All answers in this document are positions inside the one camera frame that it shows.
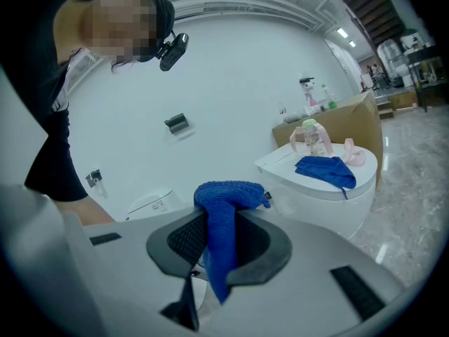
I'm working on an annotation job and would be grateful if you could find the dark wooden staircase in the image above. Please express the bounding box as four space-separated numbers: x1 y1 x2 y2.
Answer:
336 0 422 47

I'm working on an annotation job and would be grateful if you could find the black wall shelf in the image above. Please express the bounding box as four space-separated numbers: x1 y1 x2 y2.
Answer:
163 112 190 135

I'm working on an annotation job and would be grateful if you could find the white elongated toilet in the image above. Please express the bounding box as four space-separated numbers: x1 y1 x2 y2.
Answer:
124 187 180 223

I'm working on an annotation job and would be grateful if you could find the black toilet paper holder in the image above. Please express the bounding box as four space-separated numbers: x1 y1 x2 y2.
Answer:
85 168 106 198

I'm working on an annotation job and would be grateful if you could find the white tankless toilet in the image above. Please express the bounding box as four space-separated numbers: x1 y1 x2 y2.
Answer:
254 142 379 240

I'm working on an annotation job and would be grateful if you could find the black head-mounted camera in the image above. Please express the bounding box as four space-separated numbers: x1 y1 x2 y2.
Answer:
156 29 189 72

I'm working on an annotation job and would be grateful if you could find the blue towel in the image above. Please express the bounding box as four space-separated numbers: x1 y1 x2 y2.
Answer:
294 155 357 200

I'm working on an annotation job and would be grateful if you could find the person's left forearm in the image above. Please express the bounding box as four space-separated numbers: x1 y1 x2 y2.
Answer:
52 197 116 227

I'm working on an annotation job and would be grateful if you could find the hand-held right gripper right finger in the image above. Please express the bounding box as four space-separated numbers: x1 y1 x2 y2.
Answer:
199 209 405 337

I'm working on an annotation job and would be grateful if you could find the person in black shirt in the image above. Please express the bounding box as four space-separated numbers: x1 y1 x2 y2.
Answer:
0 0 88 203

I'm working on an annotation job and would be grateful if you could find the large cardboard box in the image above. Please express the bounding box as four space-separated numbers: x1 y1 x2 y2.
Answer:
272 91 384 189

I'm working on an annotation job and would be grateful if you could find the white door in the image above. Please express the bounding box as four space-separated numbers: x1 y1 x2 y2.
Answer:
324 39 362 94

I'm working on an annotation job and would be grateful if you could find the blue cleaning cloth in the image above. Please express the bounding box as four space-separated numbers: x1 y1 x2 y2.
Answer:
193 180 272 305

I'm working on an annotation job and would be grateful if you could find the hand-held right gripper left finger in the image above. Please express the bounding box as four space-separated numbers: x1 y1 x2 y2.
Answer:
65 207 210 337

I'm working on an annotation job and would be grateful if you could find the dark raised platform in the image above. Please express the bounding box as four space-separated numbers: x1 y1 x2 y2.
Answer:
373 84 420 119

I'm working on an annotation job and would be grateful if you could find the person's head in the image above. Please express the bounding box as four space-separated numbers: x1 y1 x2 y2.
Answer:
52 0 176 73

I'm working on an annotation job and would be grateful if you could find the black metal rack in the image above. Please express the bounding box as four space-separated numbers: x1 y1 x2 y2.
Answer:
406 46 449 114

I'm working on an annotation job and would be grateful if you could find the white and pink bottle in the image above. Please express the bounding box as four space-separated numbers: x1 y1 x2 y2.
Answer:
304 103 329 116

